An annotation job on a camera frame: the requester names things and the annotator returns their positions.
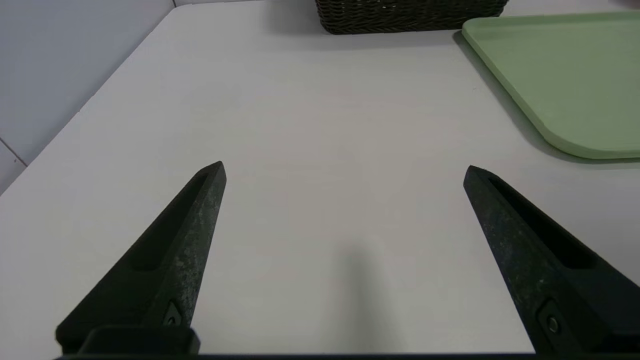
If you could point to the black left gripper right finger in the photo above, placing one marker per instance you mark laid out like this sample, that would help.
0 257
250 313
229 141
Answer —
560 280

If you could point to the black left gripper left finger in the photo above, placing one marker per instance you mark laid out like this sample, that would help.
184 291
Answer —
150 285

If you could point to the dark brown wicker basket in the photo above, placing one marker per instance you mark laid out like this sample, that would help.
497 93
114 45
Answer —
410 15

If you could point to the light green plastic tray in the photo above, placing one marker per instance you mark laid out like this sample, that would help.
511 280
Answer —
575 75

